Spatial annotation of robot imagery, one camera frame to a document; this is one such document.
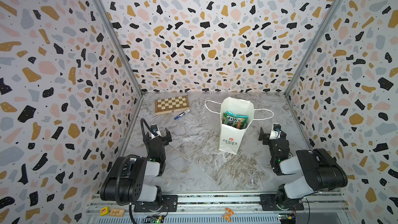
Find green teal snack packet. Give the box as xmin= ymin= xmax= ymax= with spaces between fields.
xmin=222 ymin=111 xmax=249 ymax=130

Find white paper bag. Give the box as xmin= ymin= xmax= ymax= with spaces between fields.
xmin=204 ymin=97 xmax=274 ymax=155

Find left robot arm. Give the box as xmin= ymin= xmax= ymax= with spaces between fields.
xmin=99 ymin=130 xmax=172 ymax=210

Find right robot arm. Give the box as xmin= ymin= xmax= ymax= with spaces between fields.
xmin=259 ymin=124 xmax=348 ymax=210

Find blue marker pen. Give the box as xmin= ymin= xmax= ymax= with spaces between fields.
xmin=174 ymin=109 xmax=190 ymax=120

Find wooden chessboard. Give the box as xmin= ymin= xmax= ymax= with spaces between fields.
xmin=155 ymin=95 xmax=190 ymax=115

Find left circuit board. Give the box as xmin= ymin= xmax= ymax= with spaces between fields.
xmin=144 ymin=215 xmax=165 ymax=224

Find circuit board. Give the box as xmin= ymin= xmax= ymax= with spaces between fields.
xmin=144 ymin=215 xmax=165 ymax=224
xmin=279 ymin=214 xmax=296 ymax=224

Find right circuit board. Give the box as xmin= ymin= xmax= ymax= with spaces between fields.
xmin=279 ymin=214 xmax=296 ymax=224

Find wooden tag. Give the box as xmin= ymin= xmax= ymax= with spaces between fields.
xmin=109 ymin=208 xmax=125 ymax=217

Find yellow tag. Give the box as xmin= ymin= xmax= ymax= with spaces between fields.
xmin=100 ymin=206 xmax=110 ymax=216

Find orange clips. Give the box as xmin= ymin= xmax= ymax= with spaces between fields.
xmin=222 ymin=207 xmax=235 ymax=223

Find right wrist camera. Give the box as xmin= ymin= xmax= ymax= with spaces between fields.
xmin=269 ymin=123 xmax=282 ymax=140

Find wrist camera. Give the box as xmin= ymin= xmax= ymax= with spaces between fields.
xmin=150 ymin=124 xmax=161 ymax=139
xmin=269 ymin=123 xmax=282 ymax=140

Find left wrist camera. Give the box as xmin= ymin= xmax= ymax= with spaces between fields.
xmin=150 ymin=124 xmax=161 ymax=139

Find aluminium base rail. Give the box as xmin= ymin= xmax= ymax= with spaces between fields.
xmin=82 ymin=190 xmax=355 ymax=224

